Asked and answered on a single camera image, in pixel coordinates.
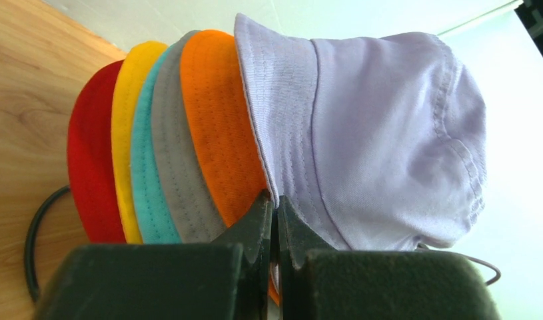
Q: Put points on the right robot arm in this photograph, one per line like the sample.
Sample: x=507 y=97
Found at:
x=531 y=15

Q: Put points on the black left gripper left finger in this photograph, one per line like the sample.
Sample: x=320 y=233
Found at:
x=224 y=279

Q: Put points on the grey hat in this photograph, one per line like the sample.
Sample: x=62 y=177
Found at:
x=191 y=207

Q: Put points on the lavender hat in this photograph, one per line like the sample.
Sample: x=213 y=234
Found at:
x=378 y=143

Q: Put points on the orange hat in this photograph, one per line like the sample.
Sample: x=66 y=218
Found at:
x=218 y=119

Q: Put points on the yellow bucket hat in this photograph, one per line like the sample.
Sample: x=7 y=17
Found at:
x=132 y=75

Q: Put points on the red bucket hat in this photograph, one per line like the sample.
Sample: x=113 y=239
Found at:
x=89 y=158

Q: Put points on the light blue bucket hat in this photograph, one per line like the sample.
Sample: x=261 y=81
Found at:
x=153 y=217

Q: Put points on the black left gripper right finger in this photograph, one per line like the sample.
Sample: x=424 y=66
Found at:
x=320 y=282

